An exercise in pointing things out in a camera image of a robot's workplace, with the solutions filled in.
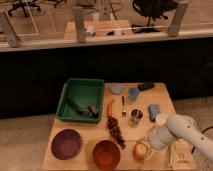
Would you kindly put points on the black office chair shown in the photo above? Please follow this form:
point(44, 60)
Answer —
point(153, 10)

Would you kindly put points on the dark tool in tray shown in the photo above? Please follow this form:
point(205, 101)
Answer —
point(91, 111)

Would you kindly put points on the metal fork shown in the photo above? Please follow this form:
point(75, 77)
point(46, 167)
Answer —
point(123, 106)

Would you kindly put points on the yellow red apple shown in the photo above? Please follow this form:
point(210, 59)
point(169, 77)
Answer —
point(140, 151)

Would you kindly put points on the dark grape bunch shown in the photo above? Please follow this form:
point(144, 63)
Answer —
point(115, 132)

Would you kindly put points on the black oblong object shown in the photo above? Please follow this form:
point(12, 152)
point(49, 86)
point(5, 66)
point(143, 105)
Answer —
point(145, 86)

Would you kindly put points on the orange red bowl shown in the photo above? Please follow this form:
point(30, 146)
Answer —
point(106, 155)

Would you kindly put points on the wooden board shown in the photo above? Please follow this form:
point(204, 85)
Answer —
point(91, 134)

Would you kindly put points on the black chair base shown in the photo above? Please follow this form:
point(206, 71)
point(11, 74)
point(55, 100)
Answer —
point(23, 4)

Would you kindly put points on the green plastic tray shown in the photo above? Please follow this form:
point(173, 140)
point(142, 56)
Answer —
point(85, 92)

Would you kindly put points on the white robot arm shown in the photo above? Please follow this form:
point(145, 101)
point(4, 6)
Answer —
point(169, 128)

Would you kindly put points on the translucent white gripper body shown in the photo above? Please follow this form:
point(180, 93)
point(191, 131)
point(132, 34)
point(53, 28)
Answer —
point(159, 138)

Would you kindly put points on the orange carrot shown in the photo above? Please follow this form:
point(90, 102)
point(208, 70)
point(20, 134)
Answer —
point(109, 108)

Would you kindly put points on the purple bowl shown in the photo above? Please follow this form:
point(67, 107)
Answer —
point(66, 144)

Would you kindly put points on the blue sponge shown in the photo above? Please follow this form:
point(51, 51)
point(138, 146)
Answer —
point(154, 110)

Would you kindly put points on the metal cup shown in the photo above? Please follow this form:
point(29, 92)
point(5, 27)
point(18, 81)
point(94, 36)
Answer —
point(136, 116)

